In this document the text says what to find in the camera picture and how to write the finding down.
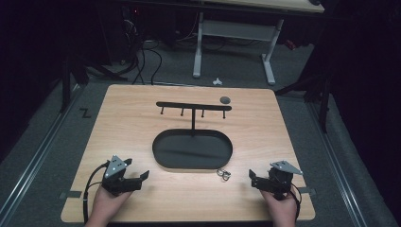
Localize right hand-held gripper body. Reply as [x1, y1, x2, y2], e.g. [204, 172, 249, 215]
[266, 160, 304, 201]

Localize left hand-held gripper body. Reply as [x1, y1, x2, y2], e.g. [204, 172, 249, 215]
[101, 154, 142, 197]

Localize silver metal key ring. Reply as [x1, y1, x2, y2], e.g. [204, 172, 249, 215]
[216, 168, 232, 182]

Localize black jewelry stand with tray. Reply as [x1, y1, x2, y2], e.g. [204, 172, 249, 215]
[151, 100, 234, 170]

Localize black metal stand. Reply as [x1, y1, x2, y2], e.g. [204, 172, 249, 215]
[59, 51, 129, 114]
[274, 62, 334, 134]

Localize desk with white legs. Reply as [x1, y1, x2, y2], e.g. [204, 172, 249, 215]
[192, 0, 325, 86]

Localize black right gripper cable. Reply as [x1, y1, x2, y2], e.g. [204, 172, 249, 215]
[288, 183, 303, 220]

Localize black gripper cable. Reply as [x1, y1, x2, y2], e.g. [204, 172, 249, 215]
[288, 183, 303, 220]
[82, 162, 110, 224]

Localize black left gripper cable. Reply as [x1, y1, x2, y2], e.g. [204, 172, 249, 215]
[82, 162, 110, 224]

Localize metal floor rail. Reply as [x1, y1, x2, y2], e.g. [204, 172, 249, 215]
[0, 84, 83, 219]
[306, 102, 369, 227]

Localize black floor cables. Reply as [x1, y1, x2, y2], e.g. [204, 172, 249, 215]
[124, 18, 164, 86]

